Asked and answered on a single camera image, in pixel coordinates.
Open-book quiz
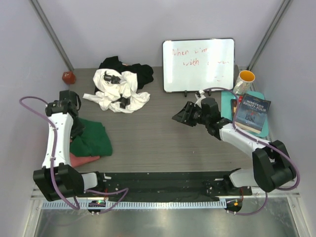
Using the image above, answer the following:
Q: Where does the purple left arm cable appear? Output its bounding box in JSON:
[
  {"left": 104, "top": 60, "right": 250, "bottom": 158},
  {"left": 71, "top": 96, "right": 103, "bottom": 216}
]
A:
[{"left": 19, "top": 96, "right": 129, "bottom": 214}]

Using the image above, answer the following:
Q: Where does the Nineteen Eighty-Four book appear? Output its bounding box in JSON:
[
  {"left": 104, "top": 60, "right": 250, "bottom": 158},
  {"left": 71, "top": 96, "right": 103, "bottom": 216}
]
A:
[{"left": 234, "top": 93, "right": 271, "bottom": 134}]

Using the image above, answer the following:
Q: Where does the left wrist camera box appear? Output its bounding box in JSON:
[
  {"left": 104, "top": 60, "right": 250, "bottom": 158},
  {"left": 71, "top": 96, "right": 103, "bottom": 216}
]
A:
[{"left": 59, "top": 90, "right": 81, "bottom": 106}]

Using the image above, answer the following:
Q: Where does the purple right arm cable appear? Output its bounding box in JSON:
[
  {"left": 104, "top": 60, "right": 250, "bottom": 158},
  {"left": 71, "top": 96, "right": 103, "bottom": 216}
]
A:
[{"left": 197, "top": 87, "right": 301, "bottom": 215}]

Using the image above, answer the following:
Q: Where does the black t-shirt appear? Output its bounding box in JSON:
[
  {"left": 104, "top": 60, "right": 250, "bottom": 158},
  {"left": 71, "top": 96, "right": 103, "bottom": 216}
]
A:
[{"left": 98, "top": 56, "right": 154, "bottom": 89}]

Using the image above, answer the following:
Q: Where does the small red cube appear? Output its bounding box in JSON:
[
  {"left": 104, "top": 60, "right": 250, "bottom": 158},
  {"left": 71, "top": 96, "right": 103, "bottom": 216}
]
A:
[{"left": 62, "top": 71, "right": 76, "bottom": 84}]

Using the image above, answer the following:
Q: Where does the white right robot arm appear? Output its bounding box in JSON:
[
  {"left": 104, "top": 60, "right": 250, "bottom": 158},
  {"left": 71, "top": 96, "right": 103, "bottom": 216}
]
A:
[{"left": 172, "top": 98, "right": 300, "bottom": 195}]

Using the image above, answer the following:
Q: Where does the folded pink t-shirt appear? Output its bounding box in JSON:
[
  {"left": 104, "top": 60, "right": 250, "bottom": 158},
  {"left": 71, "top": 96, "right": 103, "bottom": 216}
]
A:
[{"left": 70, "top": 139, "right": 100, "bottom": 167}]

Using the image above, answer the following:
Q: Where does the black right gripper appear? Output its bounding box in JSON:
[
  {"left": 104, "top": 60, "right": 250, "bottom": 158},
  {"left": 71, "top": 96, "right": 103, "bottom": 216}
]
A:
[{"left": 173, "top": 101, "right": 209, "bottom": 127}]

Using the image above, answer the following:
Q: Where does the white t-shirt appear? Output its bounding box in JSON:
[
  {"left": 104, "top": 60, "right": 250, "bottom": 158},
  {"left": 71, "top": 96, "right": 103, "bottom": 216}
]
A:
[{"left": 83, "top": 69, "right": 150, "bottom": 114}]

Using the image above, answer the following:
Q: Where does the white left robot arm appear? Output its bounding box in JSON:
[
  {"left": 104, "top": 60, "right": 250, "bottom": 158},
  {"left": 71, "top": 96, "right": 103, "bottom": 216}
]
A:
[{"left": 33, "top": 90, "right": 105, "bottom": 201}]

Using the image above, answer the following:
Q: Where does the white dry-erase board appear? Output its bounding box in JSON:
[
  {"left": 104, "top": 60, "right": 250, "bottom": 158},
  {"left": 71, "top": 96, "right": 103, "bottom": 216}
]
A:
[{"left": 162, "top": 38, "right": 235, "bottom": 92}]

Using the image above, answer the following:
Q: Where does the aluminium frame rail front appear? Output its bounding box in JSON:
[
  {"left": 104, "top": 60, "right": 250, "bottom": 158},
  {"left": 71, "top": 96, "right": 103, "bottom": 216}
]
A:
[{"left": 31, "top": 178, "right": 301, "bottom": 200}]

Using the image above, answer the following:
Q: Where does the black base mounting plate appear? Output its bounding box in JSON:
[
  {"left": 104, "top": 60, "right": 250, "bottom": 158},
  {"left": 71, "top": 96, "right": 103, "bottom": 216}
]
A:
[{"left": 92, "top": 171, "right": 252, "bottom": 201}]

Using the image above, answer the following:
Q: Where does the white mug orange inside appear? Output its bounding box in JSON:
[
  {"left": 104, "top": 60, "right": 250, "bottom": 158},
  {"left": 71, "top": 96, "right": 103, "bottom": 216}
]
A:
[{"left": 233, "top": 70, "right": 255, "bottom": 95}]

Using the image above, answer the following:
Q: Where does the white slotted cable duct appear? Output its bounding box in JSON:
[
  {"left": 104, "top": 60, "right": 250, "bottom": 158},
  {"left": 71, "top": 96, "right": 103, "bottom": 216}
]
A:
[{"left": 41, "top": 199, "right": 227, "bottom": 210}]

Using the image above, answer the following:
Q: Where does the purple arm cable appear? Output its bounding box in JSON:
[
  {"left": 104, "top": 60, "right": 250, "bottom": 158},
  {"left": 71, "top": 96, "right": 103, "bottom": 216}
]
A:
[
  {"left": 197, "top": 87, "right": 301, "bottom": 215},
  {"left": 19, "top": 96, "right": 129, "bottom": 214}
]

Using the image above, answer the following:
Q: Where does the green t-shirt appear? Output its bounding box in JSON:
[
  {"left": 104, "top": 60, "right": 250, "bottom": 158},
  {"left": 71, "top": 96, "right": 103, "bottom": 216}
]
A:
[{"left": 70, "top": 118, "right": 113, "bottom": 157}]

